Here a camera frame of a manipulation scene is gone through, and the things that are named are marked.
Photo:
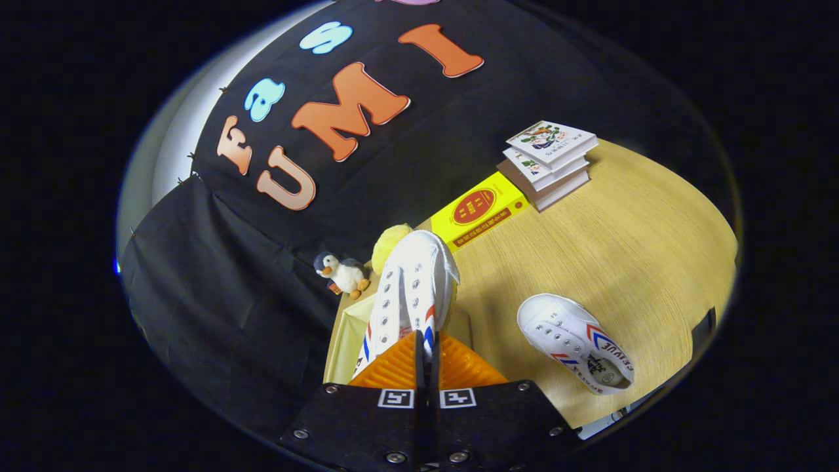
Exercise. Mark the yellow book with red circle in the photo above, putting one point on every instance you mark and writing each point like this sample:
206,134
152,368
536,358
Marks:
478,210

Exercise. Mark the small penguin plush toy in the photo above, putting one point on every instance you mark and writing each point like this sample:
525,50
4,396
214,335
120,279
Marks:
344,275

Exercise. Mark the round yellow plush toy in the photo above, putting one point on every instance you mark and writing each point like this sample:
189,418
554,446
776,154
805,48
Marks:
390,246

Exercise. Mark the dark flat object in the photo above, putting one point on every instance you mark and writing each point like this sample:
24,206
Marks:
703,331

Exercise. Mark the white illustrated cover book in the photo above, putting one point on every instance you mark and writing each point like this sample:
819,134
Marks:
557,176
550,141

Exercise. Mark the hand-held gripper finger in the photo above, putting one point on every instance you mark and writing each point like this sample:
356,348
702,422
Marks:
435,406
419,406

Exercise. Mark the beige fabric storage box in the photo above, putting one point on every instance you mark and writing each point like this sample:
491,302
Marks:
347,334

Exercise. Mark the white canvas shoe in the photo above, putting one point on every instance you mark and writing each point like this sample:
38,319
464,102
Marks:
564,334
413,282

